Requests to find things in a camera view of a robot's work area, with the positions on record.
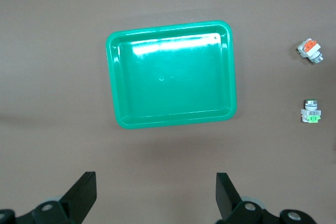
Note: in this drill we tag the push button with green block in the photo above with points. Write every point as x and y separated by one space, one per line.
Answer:
310 112

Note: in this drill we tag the green plastic tray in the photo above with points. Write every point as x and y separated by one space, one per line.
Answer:
173 77

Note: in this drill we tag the push button with orange block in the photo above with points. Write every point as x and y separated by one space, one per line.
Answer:
309 49

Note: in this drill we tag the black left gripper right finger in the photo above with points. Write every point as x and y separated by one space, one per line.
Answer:
227 197

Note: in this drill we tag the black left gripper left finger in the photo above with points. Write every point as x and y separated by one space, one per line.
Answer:
78 197

